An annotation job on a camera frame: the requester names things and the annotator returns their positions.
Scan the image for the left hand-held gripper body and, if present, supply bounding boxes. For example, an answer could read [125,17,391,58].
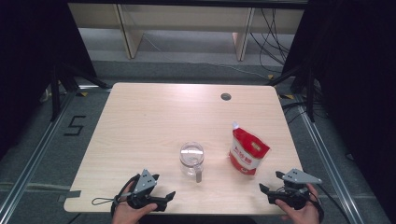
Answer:
[126,168,160,211]

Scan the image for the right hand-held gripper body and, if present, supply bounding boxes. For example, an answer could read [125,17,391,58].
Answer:
[267,168,323,210]

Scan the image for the red and white spouted pouch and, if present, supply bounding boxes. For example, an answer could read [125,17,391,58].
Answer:
[228,121,272,176]

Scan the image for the clear glass measuring cup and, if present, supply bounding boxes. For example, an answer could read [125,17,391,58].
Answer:
[178,141,205,184]

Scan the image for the person's left hand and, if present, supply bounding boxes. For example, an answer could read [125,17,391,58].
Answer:
[111,181,159,224]

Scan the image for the person's right hand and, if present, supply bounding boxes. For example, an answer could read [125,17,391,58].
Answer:
[275,183,321,224]

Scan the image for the grey tape strip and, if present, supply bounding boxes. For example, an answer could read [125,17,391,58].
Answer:
[57,189,82,203]

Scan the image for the black metal stand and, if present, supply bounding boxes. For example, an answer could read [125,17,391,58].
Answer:
[49,61,112,123]
[266,64,316,123]

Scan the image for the black curtain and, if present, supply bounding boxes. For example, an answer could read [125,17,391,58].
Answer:
[280,0,396,222]
[0,0,98,161]

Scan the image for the light wooden desk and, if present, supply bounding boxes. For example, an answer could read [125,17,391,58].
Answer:
[67,3,305,62]

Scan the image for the black left wrist strap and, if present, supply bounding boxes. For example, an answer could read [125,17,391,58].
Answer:
[109,173,142,217]

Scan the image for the black wrist strap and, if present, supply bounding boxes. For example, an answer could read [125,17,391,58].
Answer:
[109,173,142,217]
[306,183,325,224]

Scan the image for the black right wrist strap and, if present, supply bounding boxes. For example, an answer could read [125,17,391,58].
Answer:
[306,183,325,224]

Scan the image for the aluminium floor rail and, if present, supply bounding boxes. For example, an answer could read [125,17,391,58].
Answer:
[0,90,78,220]
[293,95,366,224]

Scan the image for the thin grey cord loop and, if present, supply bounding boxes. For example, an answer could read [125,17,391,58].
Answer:
[91,193,126,206]

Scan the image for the black floor cables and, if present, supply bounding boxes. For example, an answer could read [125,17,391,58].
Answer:
[280,98,329,126]

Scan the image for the thin white cable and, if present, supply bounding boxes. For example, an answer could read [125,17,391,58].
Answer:
[142,33,271,80]

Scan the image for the bundle of black cables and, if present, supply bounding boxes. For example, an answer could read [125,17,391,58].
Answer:
[249,7,296,75]

